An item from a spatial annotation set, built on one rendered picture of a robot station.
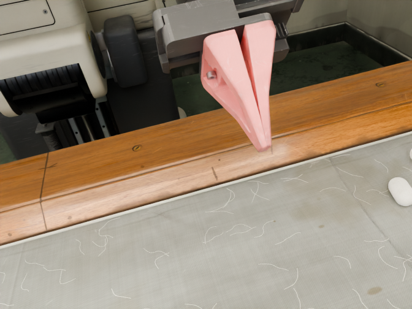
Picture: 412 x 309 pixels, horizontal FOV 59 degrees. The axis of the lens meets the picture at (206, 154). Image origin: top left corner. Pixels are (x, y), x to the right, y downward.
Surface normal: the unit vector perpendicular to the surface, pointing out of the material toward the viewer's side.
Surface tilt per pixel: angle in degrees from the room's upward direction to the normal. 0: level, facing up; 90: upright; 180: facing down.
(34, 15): 98
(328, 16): 89
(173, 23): 40
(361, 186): 0
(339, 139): 45
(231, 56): 61
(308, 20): 88
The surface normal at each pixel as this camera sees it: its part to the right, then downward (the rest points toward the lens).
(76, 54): 0.23, 0.68
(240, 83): 0.14, 0.12
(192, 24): 0.04, -0.24
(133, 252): -0.14, -0.78
